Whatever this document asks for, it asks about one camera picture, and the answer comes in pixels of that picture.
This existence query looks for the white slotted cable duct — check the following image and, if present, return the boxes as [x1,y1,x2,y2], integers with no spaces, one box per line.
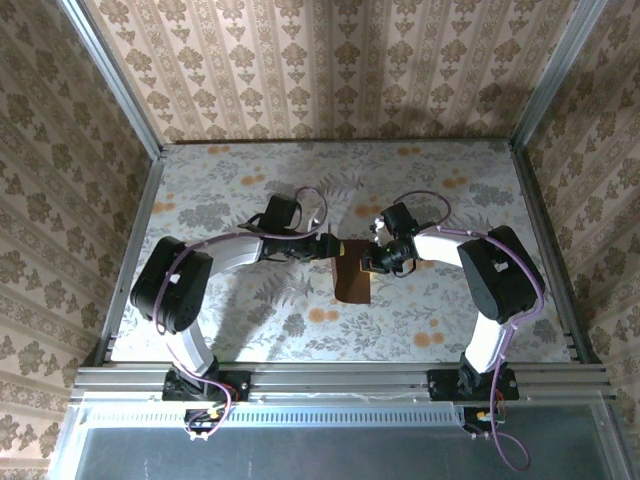
[79,402,466,427]

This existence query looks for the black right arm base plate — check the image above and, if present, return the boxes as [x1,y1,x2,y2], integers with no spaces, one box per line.
[427,367,520,402]

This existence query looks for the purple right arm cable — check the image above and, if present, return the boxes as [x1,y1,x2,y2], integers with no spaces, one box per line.
[392,189,546,473]

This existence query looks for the aluminium corner post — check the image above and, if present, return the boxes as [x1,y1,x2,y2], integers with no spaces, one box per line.
[509,0,609,151]
[58,0,167,161]

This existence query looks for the aluminium table side rail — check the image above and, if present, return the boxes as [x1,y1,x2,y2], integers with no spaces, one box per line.
[509,142,597,364]
[92,157,166,367]

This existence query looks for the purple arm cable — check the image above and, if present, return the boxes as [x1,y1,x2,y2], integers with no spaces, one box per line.
[152,186,330,442]
[392,189,546,473]

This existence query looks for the grey metal panel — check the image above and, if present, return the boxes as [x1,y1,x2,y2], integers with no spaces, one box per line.
[48,392,632,480]

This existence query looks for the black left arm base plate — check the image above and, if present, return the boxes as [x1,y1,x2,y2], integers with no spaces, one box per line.
[162,367,251,404]

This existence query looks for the aluminium frame rail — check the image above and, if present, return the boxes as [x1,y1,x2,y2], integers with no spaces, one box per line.
[69,363,614,402]

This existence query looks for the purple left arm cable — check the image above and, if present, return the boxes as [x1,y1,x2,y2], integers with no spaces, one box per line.
[152,186,330,442]

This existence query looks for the black cable connector box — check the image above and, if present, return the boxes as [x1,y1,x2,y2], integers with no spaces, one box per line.
[462,406,507,432]
[183,408,227,434]

